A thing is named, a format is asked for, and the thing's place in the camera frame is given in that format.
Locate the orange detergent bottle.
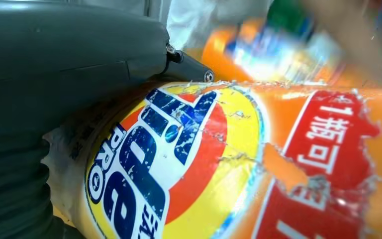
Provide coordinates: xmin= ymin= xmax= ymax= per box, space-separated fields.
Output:
xmin=200 ymin=18 xmax=382 ymax=88
xmin=42 ymin=81 xmax=382 ymax=239

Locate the green table board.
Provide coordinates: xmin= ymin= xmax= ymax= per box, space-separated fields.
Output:
xmin=267 ymin=0 xmax=313 ymax=34

